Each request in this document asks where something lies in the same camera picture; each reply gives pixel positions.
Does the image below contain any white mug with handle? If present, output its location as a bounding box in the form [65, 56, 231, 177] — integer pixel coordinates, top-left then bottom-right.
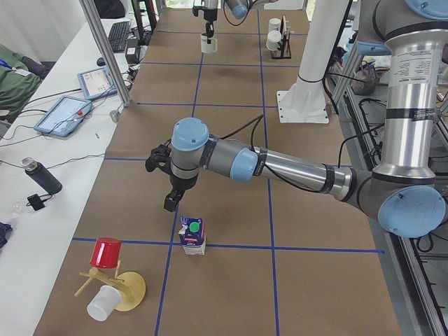
[200, 33, 218, 54]

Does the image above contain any blue white milk carton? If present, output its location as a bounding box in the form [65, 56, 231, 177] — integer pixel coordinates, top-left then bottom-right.
[178, 216, 207, 256]

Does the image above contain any red plastic cup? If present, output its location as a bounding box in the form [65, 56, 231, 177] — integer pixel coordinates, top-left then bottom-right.
[90, 237, 122, 269]

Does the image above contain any wooden cup tree stand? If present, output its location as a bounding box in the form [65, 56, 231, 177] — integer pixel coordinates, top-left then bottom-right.
[74, 261, 146, 312]

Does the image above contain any translucent white plastic cup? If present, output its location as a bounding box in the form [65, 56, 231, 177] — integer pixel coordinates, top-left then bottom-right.
[87, 285, 122, 322]

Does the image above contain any white mug lying left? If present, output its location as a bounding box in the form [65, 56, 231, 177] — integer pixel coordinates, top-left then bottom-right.
[268, 17, 282, 32]

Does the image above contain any white mug bottom facing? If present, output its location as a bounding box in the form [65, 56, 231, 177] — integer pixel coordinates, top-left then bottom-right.
[266, 30, 282, 51]

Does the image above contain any black power adapter box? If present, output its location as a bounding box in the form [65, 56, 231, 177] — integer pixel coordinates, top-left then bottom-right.
[125, 38, 141, 64]

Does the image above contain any black keyboard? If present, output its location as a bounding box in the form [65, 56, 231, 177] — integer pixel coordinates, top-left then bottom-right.
[108, 21, 130, 53]

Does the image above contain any blue teach pendant far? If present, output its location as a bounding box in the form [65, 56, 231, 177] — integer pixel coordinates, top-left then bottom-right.
[77, 66, 117, 101]

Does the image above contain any blue teach pendant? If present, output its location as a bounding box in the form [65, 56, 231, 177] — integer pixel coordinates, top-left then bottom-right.
[34, 96, 92, 137]
[77, 66, 117, 101]

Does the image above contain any blue teach pendant near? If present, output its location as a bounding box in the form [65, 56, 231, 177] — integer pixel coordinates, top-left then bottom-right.
[34, 96, 92, 137]

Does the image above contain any black computer mouse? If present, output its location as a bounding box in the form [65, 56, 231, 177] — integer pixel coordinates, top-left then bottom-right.
[97, 57, 106, 67]

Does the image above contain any black water bottle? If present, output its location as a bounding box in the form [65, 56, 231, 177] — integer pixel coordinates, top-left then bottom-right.
[21, 157, 62, 195]

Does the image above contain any black binder clip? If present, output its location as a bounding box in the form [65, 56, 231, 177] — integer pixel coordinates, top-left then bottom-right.
[27, 194, 45, 211]

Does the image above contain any black wire cup rack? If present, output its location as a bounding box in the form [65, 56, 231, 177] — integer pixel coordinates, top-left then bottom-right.
[270, 15, 292, 60]

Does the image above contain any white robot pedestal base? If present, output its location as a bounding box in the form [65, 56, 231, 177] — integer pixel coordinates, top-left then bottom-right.
[277, 0, 351, 124]

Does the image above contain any aluminium frame post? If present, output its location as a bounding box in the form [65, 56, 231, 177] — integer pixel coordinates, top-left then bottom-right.
[79, 0, 131, 107]

